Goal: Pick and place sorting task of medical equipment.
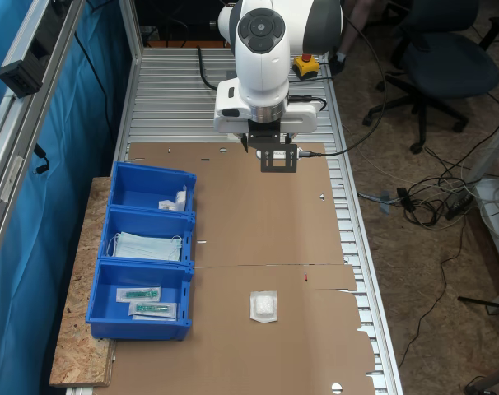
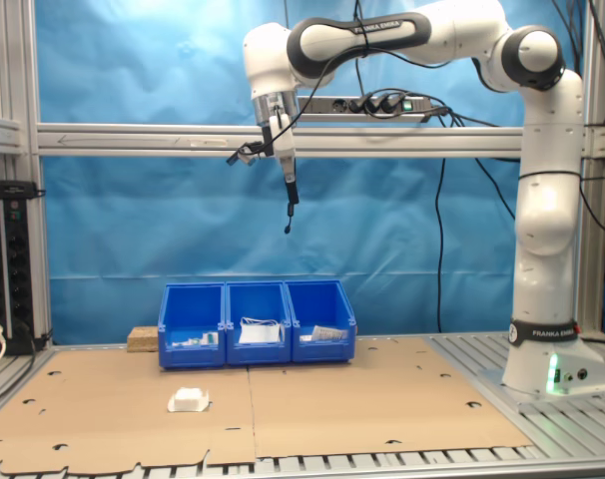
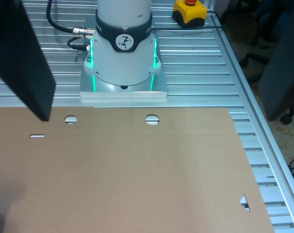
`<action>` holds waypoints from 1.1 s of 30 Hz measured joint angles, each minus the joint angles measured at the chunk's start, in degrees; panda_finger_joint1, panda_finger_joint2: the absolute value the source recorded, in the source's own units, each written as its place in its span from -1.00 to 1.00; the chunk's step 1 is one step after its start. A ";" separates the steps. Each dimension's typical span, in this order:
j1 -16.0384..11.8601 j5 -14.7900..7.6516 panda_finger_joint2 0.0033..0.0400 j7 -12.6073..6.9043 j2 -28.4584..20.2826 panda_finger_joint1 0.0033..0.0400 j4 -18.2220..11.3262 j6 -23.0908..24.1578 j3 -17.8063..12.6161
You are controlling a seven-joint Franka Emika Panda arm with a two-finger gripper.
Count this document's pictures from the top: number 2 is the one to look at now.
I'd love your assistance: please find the grey power strip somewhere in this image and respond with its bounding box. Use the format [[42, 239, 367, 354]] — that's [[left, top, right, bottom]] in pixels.
[[297, 95, 433, 124]]

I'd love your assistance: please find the aluminium frame beam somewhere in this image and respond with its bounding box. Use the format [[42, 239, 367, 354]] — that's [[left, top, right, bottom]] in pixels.
[[32, 123, 605, 160]]

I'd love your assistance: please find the black hanging power cable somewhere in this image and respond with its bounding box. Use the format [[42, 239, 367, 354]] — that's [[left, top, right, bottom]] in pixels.
[[434, 107, 451, 334]]

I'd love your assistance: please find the pale surgical mask stack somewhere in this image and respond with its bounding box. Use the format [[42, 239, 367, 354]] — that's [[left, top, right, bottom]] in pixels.
[[238, 316, 285, 345]]

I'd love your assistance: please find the black socket panel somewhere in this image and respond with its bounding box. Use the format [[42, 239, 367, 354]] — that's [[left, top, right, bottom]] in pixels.
[[0, 180, 47, 356]]

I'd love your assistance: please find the aluminium frame post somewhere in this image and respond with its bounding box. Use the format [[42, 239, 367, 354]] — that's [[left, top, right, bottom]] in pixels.
[[0, 0, 52, 345], [576, 0, 605, 340]]

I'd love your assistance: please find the black camera cable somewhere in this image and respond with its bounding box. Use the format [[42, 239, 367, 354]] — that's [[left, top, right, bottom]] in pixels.
[[275, 42, 483, 146]]

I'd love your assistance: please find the blue plastic bin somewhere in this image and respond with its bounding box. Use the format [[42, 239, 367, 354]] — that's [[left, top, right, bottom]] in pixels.
[[225, 280, 294, 367], [158, 282, 229, 370], [284, 279, 357, 364]]

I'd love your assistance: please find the printed flat white packet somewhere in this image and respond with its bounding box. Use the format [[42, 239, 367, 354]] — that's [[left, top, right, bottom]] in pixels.
[[309, 324, 348, 343]]

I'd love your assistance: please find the brown cardboard sheet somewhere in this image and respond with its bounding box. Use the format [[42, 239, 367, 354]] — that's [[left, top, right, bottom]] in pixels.
[[0, 347, 258, 476], [246, 336, 535, 459]]

